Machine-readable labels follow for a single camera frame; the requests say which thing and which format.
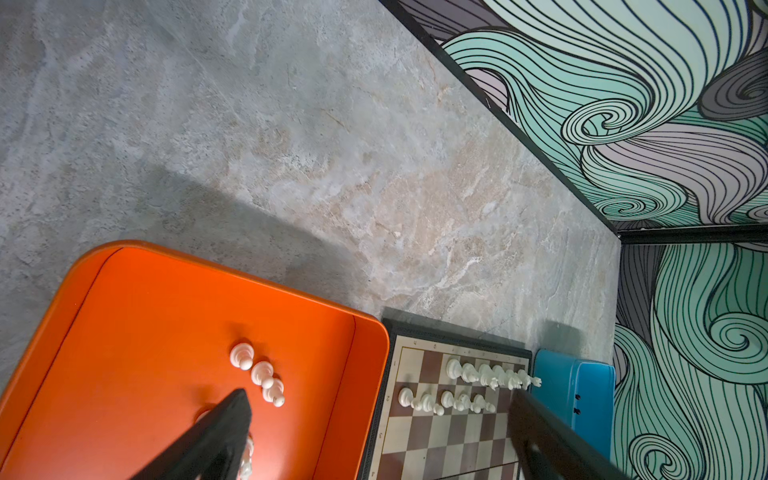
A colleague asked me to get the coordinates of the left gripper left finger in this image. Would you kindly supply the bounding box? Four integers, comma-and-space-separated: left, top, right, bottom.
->
134, 388, 252, 480

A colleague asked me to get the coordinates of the folding chess board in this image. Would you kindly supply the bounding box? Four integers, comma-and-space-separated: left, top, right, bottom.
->
358, 319, 533, 479

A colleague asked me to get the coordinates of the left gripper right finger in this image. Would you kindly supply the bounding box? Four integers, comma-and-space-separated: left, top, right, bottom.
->
508, 389, 626, 479

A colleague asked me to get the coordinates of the blue plastic tray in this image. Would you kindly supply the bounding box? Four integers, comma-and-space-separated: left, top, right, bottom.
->
532, 349, 615, 458

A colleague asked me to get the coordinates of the white pawn in tray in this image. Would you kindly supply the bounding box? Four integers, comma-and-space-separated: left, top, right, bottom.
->
251, 361, 275, 390
262, 379, 285, 408
229, 342, 255, 371

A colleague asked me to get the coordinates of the orange plastic tray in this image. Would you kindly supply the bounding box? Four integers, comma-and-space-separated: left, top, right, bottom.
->
1, 241, 390, 479

